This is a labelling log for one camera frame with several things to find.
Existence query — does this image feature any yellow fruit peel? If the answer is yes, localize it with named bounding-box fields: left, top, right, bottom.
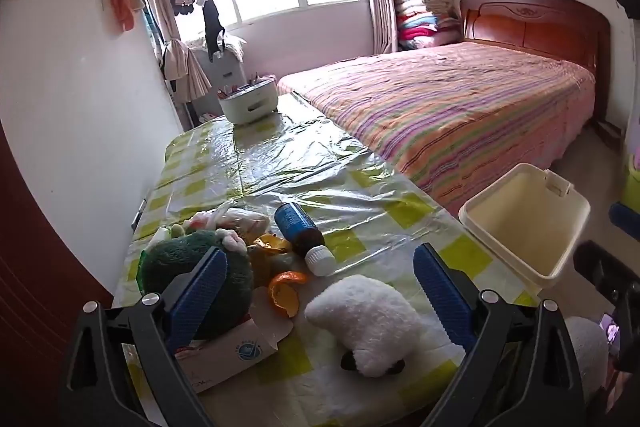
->
left=248, top=233, right=293, bottom=288

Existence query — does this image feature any clear plastic bag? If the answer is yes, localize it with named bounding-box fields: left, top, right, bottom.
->
left=182, top=201, right=271, bottom=240

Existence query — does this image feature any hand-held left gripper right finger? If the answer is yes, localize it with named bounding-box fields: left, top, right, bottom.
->
left=413, top=243, right=587, bottom=427

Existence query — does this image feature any yellow checked plastic tablecloth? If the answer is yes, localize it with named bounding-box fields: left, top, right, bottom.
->
left=112, top=92, right=541, bottom=427

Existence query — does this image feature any red wooden headboard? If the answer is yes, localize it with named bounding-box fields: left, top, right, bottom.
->
left=459, top=0, right=612, bottom=122

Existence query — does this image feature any white storage caddy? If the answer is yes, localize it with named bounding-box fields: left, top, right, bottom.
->
left=217, top=76, right=279, bottom=126

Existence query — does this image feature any green plush toy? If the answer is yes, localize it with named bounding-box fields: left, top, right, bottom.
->
left=139, top=229, right=254, bottom=340

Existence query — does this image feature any white plush toy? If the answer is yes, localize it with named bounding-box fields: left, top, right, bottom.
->
left=305, top=274, right=426, bottom=378

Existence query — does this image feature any black hanging garment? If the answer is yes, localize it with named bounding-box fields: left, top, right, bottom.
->
left=202, top=0, right=226, bottom=58

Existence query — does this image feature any cream plastic bin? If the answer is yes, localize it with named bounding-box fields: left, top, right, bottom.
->
left=458, top=163, right=592, bottom=297

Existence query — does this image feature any brown bottle with blue label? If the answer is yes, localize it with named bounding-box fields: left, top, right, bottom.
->
left=274, top=202, right=336, bottom=277

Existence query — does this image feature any green storage box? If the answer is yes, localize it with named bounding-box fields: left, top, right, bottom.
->
left=620, top=152, right=640, bottom=208

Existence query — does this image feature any orange peel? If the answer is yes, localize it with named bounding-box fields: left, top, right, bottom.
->
left=267, top=271, right=309, bottom=319

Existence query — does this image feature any stack of folded quilts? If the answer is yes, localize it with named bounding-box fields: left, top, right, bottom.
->
left=392, top=0, right=462, bottom=52

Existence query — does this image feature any blue storage box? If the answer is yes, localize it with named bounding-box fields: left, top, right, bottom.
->
left=610, top=202, right=640, bottom=240

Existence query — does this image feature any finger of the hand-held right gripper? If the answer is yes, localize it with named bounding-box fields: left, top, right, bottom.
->
left=572, top=241, right=631, bottom=295

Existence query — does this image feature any white cardboard box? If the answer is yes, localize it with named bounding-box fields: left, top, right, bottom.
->
left=172, top=292, right=294, bottom=394

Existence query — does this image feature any striped pink bed sheet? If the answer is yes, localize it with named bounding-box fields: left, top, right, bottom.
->
left=276, top=41, right=597, bottom=218

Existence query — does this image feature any lit smartphone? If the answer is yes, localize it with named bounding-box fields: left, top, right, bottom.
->
left=598, top=312, right=621, bottom=343

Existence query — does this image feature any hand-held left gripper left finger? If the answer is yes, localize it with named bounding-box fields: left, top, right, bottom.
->
left=59, top=246, right=229, bottom=427

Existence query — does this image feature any white cabinet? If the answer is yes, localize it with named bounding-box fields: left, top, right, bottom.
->
left=187, top=34, right=248, bottom=118

